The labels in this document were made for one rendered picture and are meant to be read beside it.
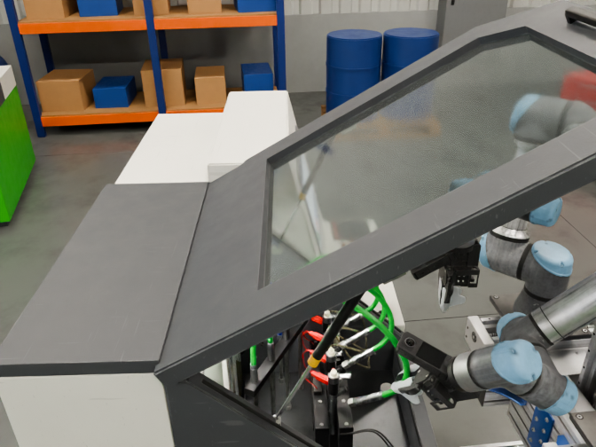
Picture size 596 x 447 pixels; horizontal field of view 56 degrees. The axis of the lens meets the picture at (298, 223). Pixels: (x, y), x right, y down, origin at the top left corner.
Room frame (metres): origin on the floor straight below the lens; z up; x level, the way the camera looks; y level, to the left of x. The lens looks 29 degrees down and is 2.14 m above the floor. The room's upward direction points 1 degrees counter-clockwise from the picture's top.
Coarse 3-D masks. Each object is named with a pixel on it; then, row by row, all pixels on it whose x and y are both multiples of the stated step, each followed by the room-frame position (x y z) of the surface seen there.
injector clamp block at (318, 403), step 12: (336, 360) 1.25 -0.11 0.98; (324, 372) 1.20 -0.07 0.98; (324, 384) 1.15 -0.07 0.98; (312, 396) 1.13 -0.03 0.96; (324, 396) 1.11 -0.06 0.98; (348, 396) 1.10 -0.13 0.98; (312, 408) 1.13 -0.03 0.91; (324, 408) 1.07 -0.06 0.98; (336, 408) 1.07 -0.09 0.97; (348, 408) 1.06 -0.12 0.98; (312, 420) 1.14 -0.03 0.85; (324, 420) 1.02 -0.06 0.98; (336, 420) 1.07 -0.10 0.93; (348, 420) 1.02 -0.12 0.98; (324, 432) 1.00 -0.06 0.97; (348, 432) 1.00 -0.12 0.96; (324, 444) 1.00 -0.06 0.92; (348, 444) 1.00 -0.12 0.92
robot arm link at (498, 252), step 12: (504, 228) 1.46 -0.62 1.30; (516, 228) 1.44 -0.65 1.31; (480, 240) 1.48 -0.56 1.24; (492, 240) 1.46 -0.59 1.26; (504, 240) 1.43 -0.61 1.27; (516, 240) 1.42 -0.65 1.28; (528, 240) 1.44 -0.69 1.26; (480, 252) 1.46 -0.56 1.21; (492, 252) 1.44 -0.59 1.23; (504, 252) 1.42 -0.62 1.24; (516, 252) 1.41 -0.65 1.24; (492, 264) 1.43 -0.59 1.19; (504, 264) 1.41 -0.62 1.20; (516, 264) 1.39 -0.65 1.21
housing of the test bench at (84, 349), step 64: (192, 128) 1.92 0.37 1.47; (128, 192) 1.33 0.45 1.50; (192, 192) 1.32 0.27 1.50; (64, 256) 1.02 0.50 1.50; (128, 256) 1.01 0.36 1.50; (64, 320) 0.80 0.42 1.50; (128, 320) 0.80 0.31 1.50; (0, 384) 0.69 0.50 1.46; (64, 384) 0.69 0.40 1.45; (128, 384) 0.69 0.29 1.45
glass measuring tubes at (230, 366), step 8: (224, 360) 1.05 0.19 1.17; (232, 360) 1.06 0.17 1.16; (240, 360) 1.17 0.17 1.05; (224, 368) 1.05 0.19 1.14; (232, 368) 1.06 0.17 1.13; (240, 368) 1.17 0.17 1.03; (224, 376) 1.05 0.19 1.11; (232, 376) 1.06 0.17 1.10; (240, 376) 1.17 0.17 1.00; (224, 384) 1.05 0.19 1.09; (232, 384) 1.06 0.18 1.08; (240, 384) 1.14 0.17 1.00; (240, 392) 1.13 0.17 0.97
